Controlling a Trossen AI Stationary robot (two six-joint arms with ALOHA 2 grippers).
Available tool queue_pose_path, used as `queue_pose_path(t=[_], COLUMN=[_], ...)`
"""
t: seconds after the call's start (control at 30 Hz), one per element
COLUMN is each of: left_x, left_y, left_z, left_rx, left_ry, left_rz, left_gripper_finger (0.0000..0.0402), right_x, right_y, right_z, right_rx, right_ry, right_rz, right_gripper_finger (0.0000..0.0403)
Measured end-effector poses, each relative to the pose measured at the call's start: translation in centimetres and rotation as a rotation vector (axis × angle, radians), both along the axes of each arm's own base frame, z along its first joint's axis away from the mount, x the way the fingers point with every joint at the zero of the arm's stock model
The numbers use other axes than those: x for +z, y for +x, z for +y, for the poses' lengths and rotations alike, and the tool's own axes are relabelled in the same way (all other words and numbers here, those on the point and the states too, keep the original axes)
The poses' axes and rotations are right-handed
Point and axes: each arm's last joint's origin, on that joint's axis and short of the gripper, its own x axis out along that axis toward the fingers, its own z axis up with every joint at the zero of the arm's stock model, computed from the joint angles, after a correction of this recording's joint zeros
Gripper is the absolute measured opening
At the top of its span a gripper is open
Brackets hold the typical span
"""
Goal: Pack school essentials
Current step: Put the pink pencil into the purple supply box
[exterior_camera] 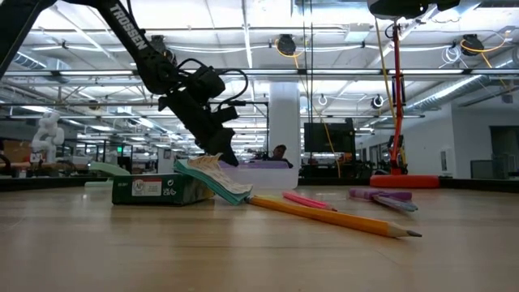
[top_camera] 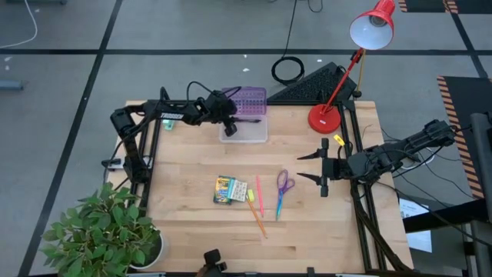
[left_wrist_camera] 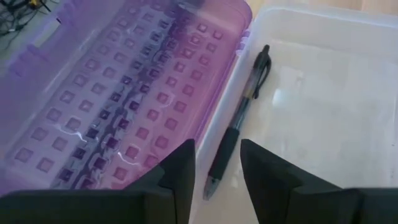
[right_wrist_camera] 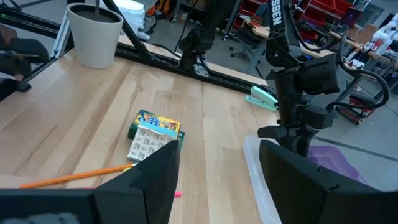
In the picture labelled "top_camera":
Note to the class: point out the grey floor bar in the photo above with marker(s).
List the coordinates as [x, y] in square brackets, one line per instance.
[9, 85]

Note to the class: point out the clear pencil case purple lid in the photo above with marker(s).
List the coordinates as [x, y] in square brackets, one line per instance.
[250, 132]

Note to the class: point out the black aluminium table frame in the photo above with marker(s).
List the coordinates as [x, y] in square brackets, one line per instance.
[350, 115]

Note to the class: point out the red desk lamp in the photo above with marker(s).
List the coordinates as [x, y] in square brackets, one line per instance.
[324, 119]

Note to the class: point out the black hazard-striped floor mat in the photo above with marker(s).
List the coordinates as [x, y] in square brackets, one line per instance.
[461, 115]
[430, 4]

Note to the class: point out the black pen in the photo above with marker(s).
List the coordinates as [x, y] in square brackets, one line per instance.
[250, 121]

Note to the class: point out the pink pencil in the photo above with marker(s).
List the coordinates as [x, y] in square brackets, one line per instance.
[260, 196]

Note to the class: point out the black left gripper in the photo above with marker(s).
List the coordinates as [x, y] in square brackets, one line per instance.
[217, 109]

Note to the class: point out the white paper sheet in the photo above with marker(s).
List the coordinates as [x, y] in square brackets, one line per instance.
[417, 238]

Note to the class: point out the black device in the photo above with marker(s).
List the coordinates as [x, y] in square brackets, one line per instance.
[213, 261]

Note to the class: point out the yellow eraser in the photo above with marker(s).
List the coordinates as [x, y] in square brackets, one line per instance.
[251, 195]

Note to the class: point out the green crayon box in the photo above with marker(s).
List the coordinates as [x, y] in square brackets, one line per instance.
[221, 190]

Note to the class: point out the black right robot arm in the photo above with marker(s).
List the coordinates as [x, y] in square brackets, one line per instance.
[407, 148]

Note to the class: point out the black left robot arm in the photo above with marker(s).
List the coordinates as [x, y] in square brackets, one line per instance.
[173, 114]

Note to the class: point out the black equipment stand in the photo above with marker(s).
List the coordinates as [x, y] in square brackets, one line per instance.
[482, 173]

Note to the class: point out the mint green stapler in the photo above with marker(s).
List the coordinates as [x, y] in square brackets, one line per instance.
[168, 125]

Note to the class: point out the orange pencil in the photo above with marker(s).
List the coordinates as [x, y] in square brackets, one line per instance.
[257, 219]

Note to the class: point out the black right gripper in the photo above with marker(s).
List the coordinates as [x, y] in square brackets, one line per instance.
[338, 168]

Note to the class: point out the green potted plant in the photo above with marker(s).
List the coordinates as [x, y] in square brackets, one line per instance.
[104, 231]

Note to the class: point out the black perforated panel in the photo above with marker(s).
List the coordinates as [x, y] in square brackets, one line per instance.
[315, 86]

